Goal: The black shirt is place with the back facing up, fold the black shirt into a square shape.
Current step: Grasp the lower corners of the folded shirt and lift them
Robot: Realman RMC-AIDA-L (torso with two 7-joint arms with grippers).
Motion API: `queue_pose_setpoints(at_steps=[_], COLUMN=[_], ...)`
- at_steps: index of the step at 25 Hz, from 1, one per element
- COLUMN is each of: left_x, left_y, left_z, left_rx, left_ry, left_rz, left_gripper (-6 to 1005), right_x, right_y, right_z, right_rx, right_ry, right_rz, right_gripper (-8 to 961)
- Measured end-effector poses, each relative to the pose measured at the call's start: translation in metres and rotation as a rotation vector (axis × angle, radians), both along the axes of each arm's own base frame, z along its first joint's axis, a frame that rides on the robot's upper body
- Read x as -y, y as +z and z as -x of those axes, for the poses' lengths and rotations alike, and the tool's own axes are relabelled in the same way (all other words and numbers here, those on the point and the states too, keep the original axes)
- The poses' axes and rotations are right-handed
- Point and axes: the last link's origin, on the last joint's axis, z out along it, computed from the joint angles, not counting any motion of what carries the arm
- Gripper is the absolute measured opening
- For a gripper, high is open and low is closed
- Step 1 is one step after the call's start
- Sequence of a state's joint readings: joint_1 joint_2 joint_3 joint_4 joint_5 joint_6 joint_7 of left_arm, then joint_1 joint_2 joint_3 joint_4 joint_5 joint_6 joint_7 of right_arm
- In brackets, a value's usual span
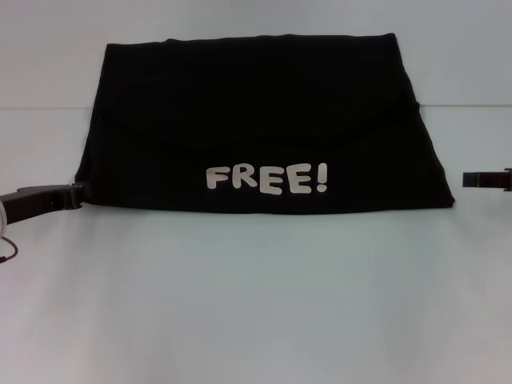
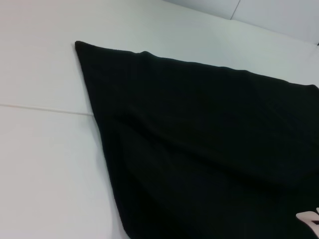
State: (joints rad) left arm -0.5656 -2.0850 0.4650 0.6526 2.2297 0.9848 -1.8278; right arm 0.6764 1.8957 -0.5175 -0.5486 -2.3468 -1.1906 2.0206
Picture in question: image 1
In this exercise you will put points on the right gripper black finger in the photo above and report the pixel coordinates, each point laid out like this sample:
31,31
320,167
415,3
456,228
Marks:
472,180

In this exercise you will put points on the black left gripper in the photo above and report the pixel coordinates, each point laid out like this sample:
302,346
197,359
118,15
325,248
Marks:
28,204

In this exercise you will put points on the black shirt with FREE print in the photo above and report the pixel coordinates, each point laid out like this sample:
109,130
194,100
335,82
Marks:
256,120

